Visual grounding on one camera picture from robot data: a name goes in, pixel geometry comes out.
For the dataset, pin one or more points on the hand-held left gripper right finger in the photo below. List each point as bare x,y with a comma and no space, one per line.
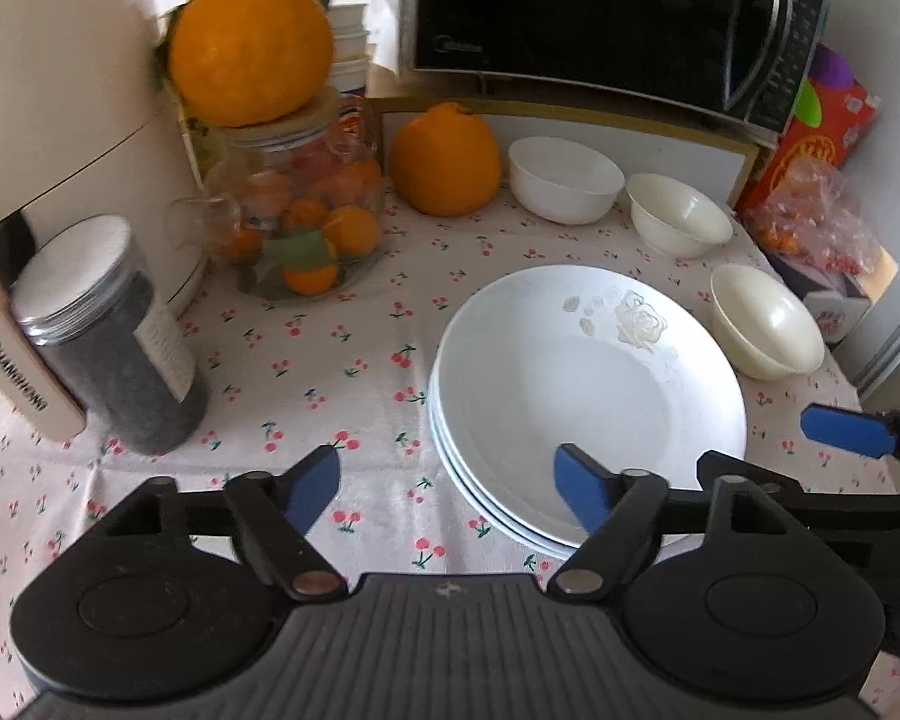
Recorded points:
581,491

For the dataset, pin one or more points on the white embossed plate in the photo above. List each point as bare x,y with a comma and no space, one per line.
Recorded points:
540,375

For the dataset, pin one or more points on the cherry print tablecloth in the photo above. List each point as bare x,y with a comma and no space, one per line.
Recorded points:
360,330

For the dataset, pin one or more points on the plastic bag of oranges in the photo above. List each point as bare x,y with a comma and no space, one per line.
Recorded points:
810,225

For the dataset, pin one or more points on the cream air fryer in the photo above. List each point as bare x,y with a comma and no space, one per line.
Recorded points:
60,90

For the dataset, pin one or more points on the white bowl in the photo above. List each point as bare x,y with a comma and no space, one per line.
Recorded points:
562,180

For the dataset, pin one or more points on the stack of white paper cups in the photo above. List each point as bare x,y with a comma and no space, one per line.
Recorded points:
349,52

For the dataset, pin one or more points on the black microwave oven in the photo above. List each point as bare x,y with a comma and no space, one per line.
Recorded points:
570,7

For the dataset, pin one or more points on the large orange with leaves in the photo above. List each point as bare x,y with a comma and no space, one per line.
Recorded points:
251,52

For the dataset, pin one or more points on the dark blue cardboard box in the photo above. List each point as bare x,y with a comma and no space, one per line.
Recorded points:
832,315

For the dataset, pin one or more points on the large cream bowl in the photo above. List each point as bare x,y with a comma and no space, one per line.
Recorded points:
765,330

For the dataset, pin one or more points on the glass jar of tangerines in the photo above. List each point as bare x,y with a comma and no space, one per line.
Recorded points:
300,240

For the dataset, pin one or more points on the small clear glass cup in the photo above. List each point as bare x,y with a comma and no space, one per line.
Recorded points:
210,221

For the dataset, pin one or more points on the brown cardboard sheet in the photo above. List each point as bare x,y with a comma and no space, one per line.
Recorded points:
881,270

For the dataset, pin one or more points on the red cardboard box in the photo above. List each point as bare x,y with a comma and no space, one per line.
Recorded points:
832,127

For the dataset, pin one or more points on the small cream bowl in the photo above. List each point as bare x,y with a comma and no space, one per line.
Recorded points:
679,217

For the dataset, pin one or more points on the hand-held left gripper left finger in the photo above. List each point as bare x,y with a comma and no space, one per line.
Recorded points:
311,487

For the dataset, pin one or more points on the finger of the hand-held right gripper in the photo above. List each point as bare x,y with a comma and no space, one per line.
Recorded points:
855,499
844,431

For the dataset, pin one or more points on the dark canister with silver lid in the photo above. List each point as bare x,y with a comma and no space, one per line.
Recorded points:
120,375

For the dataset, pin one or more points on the light blue plate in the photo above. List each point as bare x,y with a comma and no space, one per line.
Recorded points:
487,523
457,481

